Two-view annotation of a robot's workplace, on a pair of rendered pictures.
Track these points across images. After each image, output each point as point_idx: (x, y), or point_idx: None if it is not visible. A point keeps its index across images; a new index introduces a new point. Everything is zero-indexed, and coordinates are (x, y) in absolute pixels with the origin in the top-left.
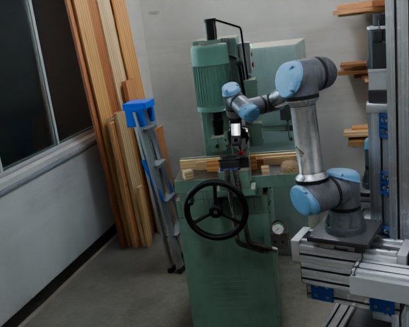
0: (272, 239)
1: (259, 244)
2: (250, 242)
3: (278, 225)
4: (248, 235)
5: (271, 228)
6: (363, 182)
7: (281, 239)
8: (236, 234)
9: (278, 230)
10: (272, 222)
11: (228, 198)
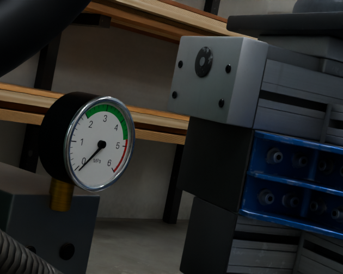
0: (14, 237)
1: (32, 258)
2: None
3: (108, 123)
4: None
5: (71, 135)
6: None
7: (62, 238)
8: None
9: (96, 161)
10: (61, 104)
11: None
